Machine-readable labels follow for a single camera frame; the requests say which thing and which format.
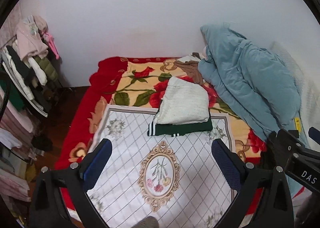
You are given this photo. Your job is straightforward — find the white fluffy sweater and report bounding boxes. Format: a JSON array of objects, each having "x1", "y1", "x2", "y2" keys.
[{"x1": 155, "y1": 77, "x2": 209, "y2": 125}]

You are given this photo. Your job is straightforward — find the pile of clothes on rack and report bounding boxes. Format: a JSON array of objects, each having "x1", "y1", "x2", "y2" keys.
[{"x1": 1, "y1": 15, "x2": 62, "y2": 117}]

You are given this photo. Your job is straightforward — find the light blue quilted duvet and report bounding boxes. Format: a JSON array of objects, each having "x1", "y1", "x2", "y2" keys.
[{"x1": 198, "y1": 25, "x2": 302, "y2": 141}]

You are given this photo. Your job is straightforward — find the pink stacked textiles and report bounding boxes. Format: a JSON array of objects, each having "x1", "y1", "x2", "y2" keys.
[{"x1": 1, "y1": 104, "x2": 35, "y2": 202}]

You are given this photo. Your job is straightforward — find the white checked floral mat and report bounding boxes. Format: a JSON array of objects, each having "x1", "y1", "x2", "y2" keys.
[{"x1": 87, "y1": 105, "x2": 235, "y2": 227}]

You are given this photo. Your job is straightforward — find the grey knitted sleeve cuff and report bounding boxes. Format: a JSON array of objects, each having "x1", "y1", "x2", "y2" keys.
[{"x1": 132, "y1": 216, "x2": 159, "y2": 228}]

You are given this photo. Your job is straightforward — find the white pillow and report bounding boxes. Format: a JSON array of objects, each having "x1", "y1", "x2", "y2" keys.
[{"x1": 270, "y1": 41, "x2": 319, "y2": 152}]

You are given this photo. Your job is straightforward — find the brown garment on bed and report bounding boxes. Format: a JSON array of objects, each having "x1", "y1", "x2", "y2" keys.
[{"x1": 174, "y1": 52, "x2": 205, "y2": 85}]

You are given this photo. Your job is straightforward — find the red floral blanket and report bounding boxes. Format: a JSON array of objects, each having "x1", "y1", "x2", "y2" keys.
[{"x1": 56, "y1": 57, "x2": 266, "y2": 169}]

